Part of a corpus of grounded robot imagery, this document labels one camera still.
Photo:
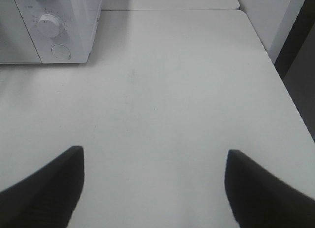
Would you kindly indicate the round white door button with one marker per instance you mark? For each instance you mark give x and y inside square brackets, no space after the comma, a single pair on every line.
[61,52]

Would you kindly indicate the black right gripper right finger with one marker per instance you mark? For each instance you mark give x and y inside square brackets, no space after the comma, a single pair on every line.
[258,199]

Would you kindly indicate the white microwave knob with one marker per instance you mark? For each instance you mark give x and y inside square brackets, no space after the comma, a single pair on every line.
[50,25]

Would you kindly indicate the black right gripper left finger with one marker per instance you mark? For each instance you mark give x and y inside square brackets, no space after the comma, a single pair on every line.
[48,197]

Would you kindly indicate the white microwave oven body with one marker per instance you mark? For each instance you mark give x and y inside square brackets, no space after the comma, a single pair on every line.
[80,19]

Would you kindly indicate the white microwave door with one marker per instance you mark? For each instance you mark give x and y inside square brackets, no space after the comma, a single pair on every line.
[16,45]

